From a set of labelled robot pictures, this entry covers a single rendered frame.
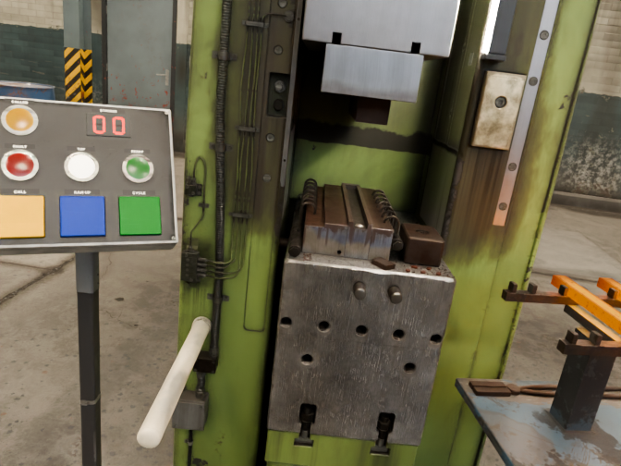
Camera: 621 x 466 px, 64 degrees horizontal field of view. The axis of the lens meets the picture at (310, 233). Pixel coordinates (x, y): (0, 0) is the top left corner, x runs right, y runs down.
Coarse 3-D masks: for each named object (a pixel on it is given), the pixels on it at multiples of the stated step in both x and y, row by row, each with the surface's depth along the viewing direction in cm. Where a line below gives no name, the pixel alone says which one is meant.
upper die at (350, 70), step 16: (336, 48) 100; (352, 48) 100; (368, 48) 100; (336, 64) 101; (352, 64) 101; (368, 64) 101; (384, 64) 101; (400, 64) 101; (416, 64) 101; (336, 80) 102; (352, 80) 102; (368, 80) 102; (384, 80) 102; (400, 80) 102; (416, 80) 102; (368, 96) 103; (384, 96) 103; (400, 96) 103; (416, 96) 103
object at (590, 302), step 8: (552, 280) 115; (560, 280) 112; (568, 280) 112; (576, 288) 108; (584, 288) 108; (568, 296) 109; (576, 296) 106; (584, 296) 104; (592, 296) 104; (584, 304) 104; (592, 304) 101; (600, 304) 101; (608, 304) 101; (592, 312) 101; (600, 312) 99; (608, 312) 97; (616, 312) 98; (608, 320) 97; (616, 320) 94; (616, 328) 94
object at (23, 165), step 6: (12, 156) 88; (18, 156) 89; (24, 156) 89; (6, 162) 88; (12, 162) 88; (18, 162) 89; (24, 162) 89; (30, 162) 89; (6, 168) 88; (12, 168) 88; (18, 168) 88; (24, 168) 89; (30, 168) 89; (12, 174) 88; (18, 174) 88; (24, 174) 89
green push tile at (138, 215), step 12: (120, 204) 94; (132, 204) 95; (144, 204) 96; (156, 204) 97; (120, 216) 94; (132, 216) 94; (144, 216) 95; (156, 216) 96; (120, 228) 93; (132, 228) 94; (144, 228) 95; (156, 228) 96
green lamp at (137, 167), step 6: (132, 162) 97; (138, 162) 97; (144, 162) 98; (126, 168) 96; (132, 168) 96; (138, 168) 97; (144, 168) 97; (132, 174) 96; (138, 174) 97; (144, 174) 97
